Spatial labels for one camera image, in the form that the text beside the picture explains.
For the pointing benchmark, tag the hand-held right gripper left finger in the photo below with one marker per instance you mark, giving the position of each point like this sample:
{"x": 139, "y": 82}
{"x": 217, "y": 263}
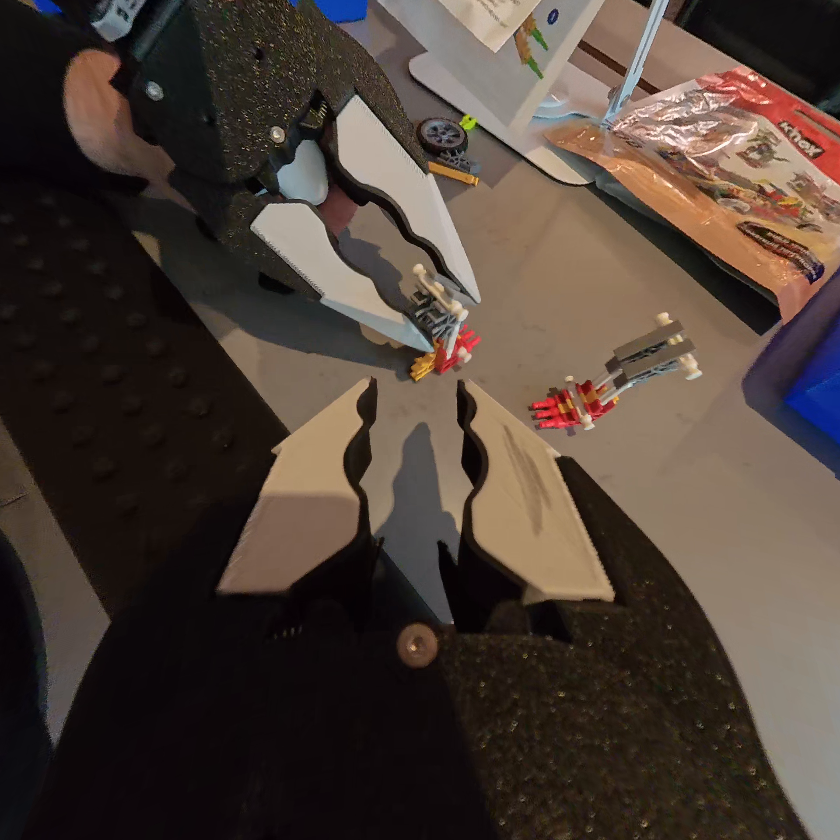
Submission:
{"x": 295, "y": 518}

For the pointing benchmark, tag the red and yellow toy assembly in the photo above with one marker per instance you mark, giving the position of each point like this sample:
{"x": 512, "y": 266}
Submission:
{"x": 441, "y": 320}

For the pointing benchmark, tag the toy wheel with grey hub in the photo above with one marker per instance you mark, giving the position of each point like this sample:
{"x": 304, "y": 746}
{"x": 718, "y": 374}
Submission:
{"x": 443, "y": 136}

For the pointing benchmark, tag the foil toy packaging bag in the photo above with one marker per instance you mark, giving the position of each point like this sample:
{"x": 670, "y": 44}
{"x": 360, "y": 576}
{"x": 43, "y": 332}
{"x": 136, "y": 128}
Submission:
{"x": 709, "y": 164}

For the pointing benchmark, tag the black dimpled pad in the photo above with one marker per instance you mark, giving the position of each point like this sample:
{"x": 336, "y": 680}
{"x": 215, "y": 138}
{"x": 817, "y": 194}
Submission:
{"x": 98, "y": 361}

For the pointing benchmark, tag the white document stand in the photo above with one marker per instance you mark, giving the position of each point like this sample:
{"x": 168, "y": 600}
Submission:
{"x": 472, "y": 85}

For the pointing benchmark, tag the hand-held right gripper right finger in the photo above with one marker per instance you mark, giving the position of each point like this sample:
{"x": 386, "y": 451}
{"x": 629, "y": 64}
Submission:
{"x": 538, "y": 525}

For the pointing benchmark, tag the person's left hand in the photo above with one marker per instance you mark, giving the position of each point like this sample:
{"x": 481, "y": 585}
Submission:
{"x": 92, "y": 111}

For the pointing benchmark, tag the grey and red toy model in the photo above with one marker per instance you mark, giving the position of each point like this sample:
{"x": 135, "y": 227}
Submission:
{"x": 646, "y": 344}

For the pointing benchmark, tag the yellow toy rod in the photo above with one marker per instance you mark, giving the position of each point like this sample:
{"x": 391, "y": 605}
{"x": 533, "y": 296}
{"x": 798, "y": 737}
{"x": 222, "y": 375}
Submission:
{"x": 453, "y": 172}

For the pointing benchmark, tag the grey snowflake toy connector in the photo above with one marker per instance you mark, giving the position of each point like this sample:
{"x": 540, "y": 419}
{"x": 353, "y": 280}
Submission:
{"x": 456, "y": 159}

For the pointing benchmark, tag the pale slotted strut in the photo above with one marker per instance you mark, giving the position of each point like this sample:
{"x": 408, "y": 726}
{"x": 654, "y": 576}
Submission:
{"x": 633, "y": 65}

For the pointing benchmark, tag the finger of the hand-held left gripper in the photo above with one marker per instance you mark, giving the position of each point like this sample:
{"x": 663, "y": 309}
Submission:
{"x": 308, "y": 256}
{"x": 394, "y": 164}

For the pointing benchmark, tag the white text instruction sheet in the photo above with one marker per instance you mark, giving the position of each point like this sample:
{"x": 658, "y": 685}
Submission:
{"x": 485, "y": 19}

